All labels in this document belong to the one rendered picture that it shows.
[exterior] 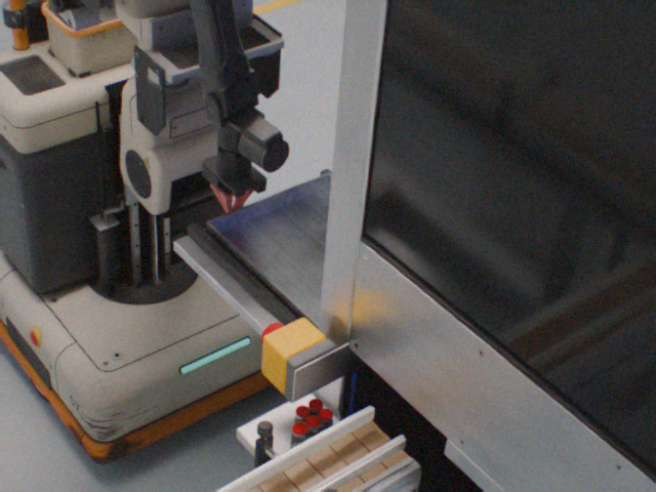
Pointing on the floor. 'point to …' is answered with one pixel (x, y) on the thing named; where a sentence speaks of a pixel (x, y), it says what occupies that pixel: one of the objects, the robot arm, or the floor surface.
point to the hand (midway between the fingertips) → (233, 213)
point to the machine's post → (351, 180)
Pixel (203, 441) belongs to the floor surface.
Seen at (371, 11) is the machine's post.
